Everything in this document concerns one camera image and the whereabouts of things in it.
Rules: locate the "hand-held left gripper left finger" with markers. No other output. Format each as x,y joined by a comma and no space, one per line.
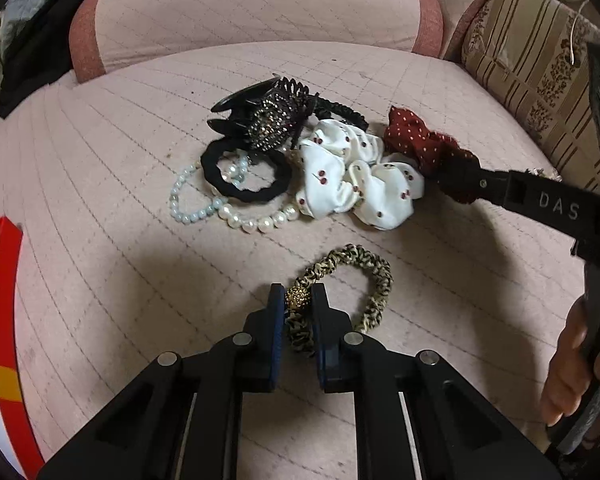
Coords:
278,320

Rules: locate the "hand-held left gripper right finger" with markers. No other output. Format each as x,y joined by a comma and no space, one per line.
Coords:
318,325

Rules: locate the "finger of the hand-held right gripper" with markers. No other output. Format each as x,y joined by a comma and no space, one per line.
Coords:
480,182

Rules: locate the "leopard print scrunchie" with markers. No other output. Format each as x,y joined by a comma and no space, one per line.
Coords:
375,305

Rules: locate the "red dotted scrunchie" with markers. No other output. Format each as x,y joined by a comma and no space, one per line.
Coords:
415,137

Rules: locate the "white cherry print scrunchie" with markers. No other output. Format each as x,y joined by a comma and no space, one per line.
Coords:
330,180

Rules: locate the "black rhinestone hair claw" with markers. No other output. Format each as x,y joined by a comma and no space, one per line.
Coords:
275,110

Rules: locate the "red cardboard box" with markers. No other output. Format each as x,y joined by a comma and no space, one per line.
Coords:
7,310

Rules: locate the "person's right hand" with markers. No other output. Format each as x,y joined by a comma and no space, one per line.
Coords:
565,360

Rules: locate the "striped floral sofa cushion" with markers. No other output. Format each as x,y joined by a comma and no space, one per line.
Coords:
525,50

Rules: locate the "black cloth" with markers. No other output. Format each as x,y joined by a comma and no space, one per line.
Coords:
45,55

